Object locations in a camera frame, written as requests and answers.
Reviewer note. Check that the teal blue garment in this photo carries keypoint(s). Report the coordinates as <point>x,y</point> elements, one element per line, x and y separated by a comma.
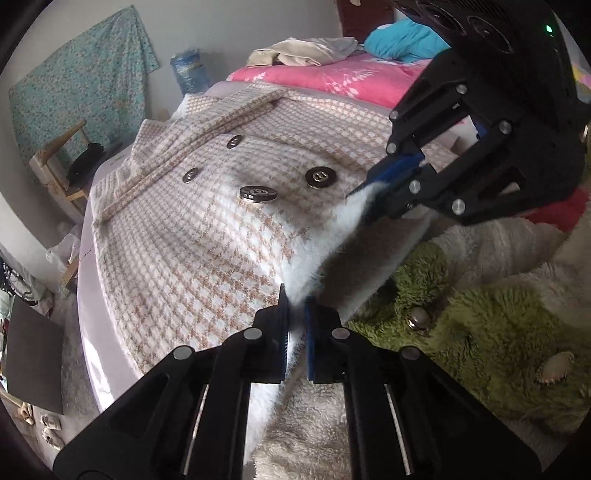
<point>405,41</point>

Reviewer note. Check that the teal floral hanging cloth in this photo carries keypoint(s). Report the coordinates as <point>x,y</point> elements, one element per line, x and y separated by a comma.
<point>100,77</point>

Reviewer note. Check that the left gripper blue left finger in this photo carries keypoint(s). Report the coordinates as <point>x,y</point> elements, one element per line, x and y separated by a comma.
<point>281,323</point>

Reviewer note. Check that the pale pink bed sheet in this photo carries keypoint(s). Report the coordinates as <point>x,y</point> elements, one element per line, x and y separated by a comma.
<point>97,332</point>

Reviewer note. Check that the wooden chair with dark seat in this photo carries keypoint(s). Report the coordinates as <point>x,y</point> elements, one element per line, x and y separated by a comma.
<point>52,174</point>

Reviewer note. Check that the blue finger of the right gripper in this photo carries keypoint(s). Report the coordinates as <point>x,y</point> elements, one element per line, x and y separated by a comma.
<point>401,195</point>
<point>390,169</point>

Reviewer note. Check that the dark grey cabinet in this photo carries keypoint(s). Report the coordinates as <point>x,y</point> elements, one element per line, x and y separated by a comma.
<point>33,358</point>

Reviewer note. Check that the green fluffy garment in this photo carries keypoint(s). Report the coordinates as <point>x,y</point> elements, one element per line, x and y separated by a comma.
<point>499,341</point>

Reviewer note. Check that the cream beige garment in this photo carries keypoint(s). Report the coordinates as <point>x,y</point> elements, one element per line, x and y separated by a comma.
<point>307,52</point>

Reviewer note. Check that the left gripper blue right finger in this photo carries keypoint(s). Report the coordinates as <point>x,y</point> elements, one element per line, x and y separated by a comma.
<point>311,333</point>

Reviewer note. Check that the pink floral blanket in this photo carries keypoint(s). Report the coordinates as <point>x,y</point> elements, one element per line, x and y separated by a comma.
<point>362,77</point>

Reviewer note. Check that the blue water bottle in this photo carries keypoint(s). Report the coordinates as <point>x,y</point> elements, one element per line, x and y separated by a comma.
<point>189,72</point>

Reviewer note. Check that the dark red door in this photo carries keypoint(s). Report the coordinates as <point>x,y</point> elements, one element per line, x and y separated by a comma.
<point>360,18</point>

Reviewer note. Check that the beige white houndstooth coat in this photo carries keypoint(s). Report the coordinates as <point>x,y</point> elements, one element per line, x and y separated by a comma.
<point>322,148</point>

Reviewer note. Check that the clear plastic bag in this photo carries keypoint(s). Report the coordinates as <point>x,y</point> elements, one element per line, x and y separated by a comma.
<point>65,257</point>

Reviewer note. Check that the black clothing on chair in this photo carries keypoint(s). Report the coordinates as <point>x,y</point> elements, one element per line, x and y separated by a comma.
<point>85,165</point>

